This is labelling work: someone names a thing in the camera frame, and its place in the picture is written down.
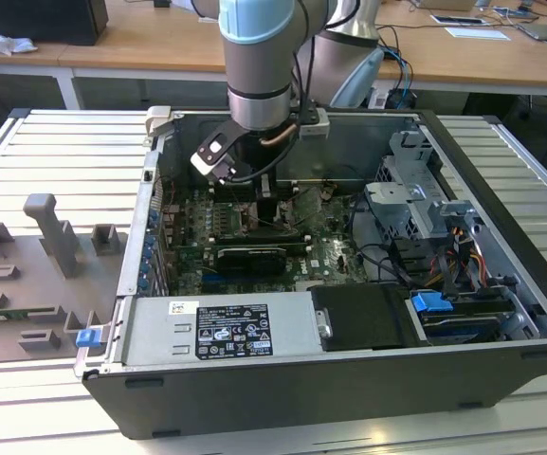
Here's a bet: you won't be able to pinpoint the metal socket cover frame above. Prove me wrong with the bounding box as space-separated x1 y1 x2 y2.
285 187 325 225

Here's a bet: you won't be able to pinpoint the black graphics card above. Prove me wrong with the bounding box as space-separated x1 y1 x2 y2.
215 245 287 277

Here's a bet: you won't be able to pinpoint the beige case latch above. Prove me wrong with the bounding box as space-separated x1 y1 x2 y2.
144 104 175 139

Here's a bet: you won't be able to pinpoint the green motherboard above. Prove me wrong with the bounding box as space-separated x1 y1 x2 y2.
158 182 400 296

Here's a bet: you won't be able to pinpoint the grey metal drive cage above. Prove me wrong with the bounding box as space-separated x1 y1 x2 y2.
362 128 487 241

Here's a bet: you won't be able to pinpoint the wooden desk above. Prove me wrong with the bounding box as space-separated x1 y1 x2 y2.
0 0 547 99

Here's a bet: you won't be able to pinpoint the black plastic air shroud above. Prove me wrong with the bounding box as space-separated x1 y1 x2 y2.
310 283 419 353

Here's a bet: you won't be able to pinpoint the grey power supply unit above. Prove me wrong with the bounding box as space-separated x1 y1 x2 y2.
121 291 325 367

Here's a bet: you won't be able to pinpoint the blue rimmed tablet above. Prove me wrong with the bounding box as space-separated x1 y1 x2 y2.
431 13 488 27

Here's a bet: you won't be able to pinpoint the black open PC case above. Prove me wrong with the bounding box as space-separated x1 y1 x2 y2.
76 106 547 440

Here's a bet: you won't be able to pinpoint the blue case latch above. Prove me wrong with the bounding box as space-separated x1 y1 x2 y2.
76 329 101 351

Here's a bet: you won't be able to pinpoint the white paper sheet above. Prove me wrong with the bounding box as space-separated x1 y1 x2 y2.
445 26 511 43

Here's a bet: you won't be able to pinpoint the black computer tower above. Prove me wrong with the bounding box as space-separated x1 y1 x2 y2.
0 0 110 47

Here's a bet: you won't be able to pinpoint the grey parts rack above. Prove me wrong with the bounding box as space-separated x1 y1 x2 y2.
0 191 130 366

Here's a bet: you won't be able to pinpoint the crumpled white paper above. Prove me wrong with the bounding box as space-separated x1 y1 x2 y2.
0 26 40 57

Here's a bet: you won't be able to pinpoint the blue circuit board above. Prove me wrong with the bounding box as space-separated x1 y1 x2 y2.
493 4 538 20

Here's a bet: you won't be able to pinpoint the black camera cable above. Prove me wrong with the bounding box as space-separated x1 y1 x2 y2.
223 120 301 185

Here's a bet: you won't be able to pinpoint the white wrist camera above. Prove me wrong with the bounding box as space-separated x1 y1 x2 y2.
189 123 244 186

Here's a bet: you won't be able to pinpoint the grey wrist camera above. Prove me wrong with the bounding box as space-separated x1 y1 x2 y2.
299 107 332 141

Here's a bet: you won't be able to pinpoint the blue cable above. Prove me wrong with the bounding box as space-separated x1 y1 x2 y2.
380 46 415 103

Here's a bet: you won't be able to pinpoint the silver metal handle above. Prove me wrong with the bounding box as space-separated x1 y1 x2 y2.
314 307 334 338

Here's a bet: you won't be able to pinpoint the black wire bundle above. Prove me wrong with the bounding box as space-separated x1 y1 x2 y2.
348 191 440 290

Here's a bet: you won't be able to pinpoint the yellow red black wires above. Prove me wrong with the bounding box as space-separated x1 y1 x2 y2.
436 226 488 295

